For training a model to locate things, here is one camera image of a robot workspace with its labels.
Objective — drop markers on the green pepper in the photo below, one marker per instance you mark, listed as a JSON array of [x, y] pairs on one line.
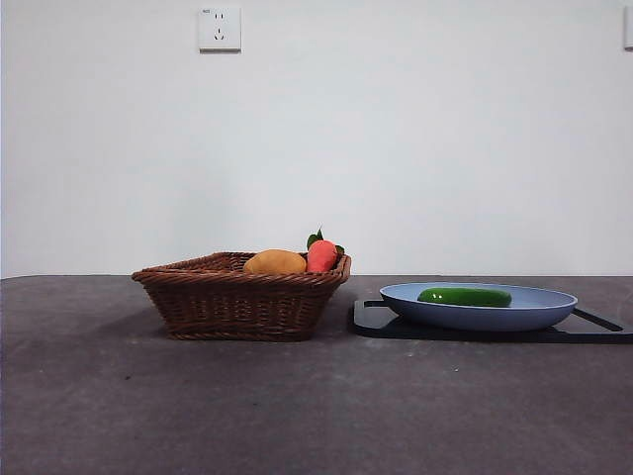
[[465, 296]]

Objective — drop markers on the white wall socket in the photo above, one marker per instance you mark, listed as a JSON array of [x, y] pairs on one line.
[[220, 28]]

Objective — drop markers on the orange carrot with green leaves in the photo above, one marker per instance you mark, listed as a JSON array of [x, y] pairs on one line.
[[321, 255]]

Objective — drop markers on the brown wicker basket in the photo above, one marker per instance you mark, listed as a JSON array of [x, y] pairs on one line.
[[235, 304]]

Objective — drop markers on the blue round plate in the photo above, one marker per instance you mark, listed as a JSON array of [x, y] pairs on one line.
[[475, 312]]

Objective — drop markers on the white wall plate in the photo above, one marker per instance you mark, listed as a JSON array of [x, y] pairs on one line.
[[628, 28]]

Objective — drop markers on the dark rectangular tray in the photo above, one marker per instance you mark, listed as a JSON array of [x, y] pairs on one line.
[[376, 321]]

